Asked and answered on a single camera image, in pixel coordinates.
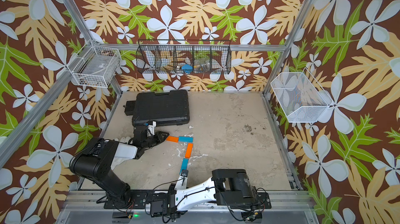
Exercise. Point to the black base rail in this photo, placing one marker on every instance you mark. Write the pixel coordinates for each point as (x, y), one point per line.
(139, 199)

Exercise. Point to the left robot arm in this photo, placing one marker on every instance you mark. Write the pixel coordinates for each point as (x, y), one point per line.
(95, 160)

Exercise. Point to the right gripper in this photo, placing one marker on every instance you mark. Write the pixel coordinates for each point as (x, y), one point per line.
(171, 189)

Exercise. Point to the blue object in basket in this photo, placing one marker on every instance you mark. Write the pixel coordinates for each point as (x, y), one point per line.
(187, 69)

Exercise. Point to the teal block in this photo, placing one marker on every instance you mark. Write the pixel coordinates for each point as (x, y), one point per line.
(184, 165)
(185, 139)

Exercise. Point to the white work glove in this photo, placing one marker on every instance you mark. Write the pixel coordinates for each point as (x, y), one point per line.
(124, 140)

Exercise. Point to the black plastic tool case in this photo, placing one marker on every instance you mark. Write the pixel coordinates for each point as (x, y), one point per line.
(163, 108)

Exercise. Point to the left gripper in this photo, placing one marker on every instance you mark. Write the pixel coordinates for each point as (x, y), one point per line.
(160, 137)

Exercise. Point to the white mesh basket right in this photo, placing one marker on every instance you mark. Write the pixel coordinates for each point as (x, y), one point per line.
(301, 96)

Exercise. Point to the orange block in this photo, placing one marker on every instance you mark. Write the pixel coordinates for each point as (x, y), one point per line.
(172, 139)
(189, 149)

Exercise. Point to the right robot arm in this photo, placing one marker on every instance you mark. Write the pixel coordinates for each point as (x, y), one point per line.
(230, 188)

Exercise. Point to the black wire basket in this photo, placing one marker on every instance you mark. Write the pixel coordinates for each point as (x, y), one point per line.
(205, 56)

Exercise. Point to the white wire basket left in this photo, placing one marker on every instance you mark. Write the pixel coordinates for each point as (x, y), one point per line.
(95, 65)

